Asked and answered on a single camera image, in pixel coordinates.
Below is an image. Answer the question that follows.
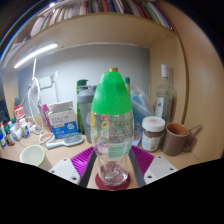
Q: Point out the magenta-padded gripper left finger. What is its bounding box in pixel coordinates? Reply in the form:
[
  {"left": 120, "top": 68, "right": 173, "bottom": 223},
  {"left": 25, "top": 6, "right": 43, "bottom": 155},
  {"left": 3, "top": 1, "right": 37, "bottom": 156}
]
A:
[{"left": 48, "top": 145, "right": 98, "bottom": 189}]

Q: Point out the white and blue carton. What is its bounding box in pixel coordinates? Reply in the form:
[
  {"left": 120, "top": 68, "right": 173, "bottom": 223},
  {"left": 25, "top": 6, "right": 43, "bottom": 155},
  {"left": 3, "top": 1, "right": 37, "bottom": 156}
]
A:
[{"left": 47, "top": 100, "right": 79, "bottom": 140}]

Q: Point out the clear bottle with green cap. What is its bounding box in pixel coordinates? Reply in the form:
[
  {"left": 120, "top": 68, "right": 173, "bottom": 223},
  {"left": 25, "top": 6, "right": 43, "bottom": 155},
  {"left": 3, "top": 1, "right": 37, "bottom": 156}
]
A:
[{"left": 90, "top": 71, "right": 135, "bottom": 187}]

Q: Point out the white LED light bar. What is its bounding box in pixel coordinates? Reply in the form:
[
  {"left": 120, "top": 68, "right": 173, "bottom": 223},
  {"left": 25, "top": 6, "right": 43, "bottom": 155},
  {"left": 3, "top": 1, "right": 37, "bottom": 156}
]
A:
[{"left": 13, "top": 42, "right": 59, "bottom": 69}]

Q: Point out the white mug with green rim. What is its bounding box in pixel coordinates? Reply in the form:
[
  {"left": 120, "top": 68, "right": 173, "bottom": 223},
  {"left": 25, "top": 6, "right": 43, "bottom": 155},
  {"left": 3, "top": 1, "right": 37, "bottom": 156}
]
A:
[{"left": 19, "top": 144, "right": 53, "bottom": 172}]

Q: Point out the light blue hairbrush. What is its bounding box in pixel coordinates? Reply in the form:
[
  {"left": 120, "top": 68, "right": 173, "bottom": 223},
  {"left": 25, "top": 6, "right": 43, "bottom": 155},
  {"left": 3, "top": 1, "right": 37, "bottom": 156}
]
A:
[{"left": 45, "top": 133, "right": 85, "bottom": 150}]

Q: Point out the wooden shelf unit with books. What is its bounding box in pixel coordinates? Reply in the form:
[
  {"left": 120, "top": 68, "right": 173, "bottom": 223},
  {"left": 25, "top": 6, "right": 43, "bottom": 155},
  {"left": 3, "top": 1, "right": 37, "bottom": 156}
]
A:
[{"left": 0, "top": 0, "right": 201, "bottom": 161}]

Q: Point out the clear glass bottle white cap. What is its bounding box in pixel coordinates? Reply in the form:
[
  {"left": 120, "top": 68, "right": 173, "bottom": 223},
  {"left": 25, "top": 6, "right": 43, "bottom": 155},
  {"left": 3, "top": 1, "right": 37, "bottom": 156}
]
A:
[{"left": 154, "top": 64, "right": 176, "bottom": 134}]

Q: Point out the brown jar with white lid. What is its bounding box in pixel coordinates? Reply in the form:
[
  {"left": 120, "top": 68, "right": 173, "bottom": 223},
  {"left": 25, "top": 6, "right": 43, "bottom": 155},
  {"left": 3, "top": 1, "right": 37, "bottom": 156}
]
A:
[{"left": 141, "top": 115, "right": 166, "bottom": 153}]

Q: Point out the tall green bottle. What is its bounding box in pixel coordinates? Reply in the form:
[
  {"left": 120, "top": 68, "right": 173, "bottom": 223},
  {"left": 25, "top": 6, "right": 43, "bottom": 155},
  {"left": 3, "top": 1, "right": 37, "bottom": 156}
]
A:
[{"left": 76, "top": 78, "right": 89, "bottom": 133}]

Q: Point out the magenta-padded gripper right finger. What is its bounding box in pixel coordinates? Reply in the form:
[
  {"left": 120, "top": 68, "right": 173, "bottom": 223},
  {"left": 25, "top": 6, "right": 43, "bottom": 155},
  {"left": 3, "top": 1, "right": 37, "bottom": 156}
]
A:
[{"left": 129, "top": 144, "right": 179, "bottom": 188}]

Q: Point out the white power adapter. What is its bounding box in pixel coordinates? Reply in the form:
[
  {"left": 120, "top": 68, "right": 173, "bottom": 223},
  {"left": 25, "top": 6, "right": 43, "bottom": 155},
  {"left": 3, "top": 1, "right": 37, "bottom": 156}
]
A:
[{"left": 30, "top": 123, "right": 43, "bottom": 135}]

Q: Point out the flat round red coaster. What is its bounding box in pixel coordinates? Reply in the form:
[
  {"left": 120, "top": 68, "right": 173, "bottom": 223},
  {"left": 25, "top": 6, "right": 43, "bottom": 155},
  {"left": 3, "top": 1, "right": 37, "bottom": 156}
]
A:
[{"left": 94, "top": 171, "right": 132, "bottom": 192}]

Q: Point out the brown mug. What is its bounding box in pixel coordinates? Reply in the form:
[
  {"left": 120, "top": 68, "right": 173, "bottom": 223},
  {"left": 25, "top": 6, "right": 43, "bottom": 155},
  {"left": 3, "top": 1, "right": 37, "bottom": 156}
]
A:
[{"left": 162, "top": 122, "right": 194, "bottom": 157}]

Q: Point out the white wall socket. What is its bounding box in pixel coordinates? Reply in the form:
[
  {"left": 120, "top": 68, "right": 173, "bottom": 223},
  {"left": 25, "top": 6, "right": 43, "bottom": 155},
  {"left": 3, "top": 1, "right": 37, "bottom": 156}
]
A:
[{"left": 38, "top": 74, "right": 54, "bottom": 89}]

